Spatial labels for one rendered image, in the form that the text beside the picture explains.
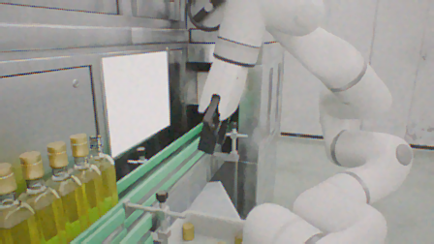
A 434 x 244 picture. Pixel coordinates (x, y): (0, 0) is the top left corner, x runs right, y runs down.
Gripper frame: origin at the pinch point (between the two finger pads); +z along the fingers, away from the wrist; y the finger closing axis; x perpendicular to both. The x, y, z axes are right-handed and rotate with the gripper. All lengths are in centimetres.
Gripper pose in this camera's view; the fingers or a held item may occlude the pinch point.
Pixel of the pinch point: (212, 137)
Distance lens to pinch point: 58.2
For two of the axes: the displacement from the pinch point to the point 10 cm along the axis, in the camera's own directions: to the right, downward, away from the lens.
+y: -3.2, 2.7, -9.1
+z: -2.4, 9.0, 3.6
